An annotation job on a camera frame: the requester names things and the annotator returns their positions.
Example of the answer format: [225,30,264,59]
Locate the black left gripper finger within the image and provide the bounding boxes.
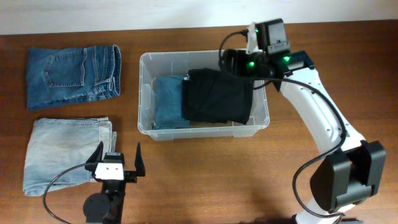
[88,141,103,163]
[134,143,146,177]

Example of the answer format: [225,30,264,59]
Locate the dark navy cloth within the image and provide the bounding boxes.
[182,68,226,123]

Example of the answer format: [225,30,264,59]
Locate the teal blue cloth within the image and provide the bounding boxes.
[152,75,190,130]

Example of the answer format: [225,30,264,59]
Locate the clear plastic storage bin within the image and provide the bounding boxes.
[137,50,271,141]

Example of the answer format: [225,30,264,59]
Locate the black cloth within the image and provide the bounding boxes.
[215,72,254,124]

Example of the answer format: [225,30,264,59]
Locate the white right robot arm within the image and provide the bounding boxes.
[218,19,386,224]

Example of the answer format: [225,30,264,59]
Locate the light blue folded jeans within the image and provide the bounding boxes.
[23,117,117,197]

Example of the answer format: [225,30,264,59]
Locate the dark blue folded jeans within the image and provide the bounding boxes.
[25,45,122,110]

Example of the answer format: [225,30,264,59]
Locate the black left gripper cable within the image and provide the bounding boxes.
[42,162,97,224]

